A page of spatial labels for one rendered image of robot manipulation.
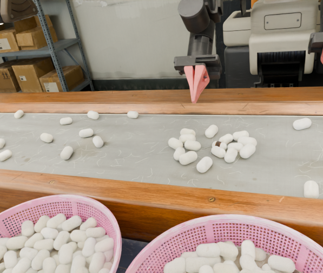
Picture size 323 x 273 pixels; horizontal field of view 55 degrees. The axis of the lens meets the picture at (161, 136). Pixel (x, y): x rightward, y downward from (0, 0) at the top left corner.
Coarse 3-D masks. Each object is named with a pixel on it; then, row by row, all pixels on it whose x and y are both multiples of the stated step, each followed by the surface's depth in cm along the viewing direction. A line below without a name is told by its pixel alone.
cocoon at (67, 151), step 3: (66, 147) 69; (69, 147) 70; (63, 150) 69; (66, 150) 69; (69, 150) 69; (72, 150) 70; (63, 153) 68; (66, 153) 68; (69, 153) 69; (63, 156) 68; (66, 156) 68; (69, 156) 68; (63, 159) 68; (66, 159) 68
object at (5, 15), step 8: (0, 0) 52; (8, 0) 51; (16, 0) 53; (24, 0) 55; (0, 8) 52; (8, 8) 51; (16, 8) 53; (24, 8) 55; (32, 8) 57; (0, 16) 52; (8, 16) 51; (16, 16) 53; (24, 16) 55
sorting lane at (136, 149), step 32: (0, 128) 90; (32, 128) 87; (64, 128) 84; (96, 128) 80; (128, 128) 78; (160, 128) 75; (192, 128) 73; (224, 128) 70; (256, 128) 68; (288, 128) 66; (320, 128) 64; (32, 160) 71; (64, 160) 69; (96, 160) 67; (128, 160) 65; (160, 160) 63; (224, 160) 60; (256, 160) 58; (288, 160) 57; (320, 160) 55; (256, 192) 51; (288, 192) 50; (320, 192) 48
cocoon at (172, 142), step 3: (171, 138) 66; (174, 138) 66; (168, 141) 66; (171, 141) 65; (174, 141) 65; (177, 141) 64; (180, 141) 65; (168, 144) 66; (171, 144) 65; (174, 144) 64; (177, 144) 64; (180, 144) 64; (174, 147) 64; (177, 147) 64
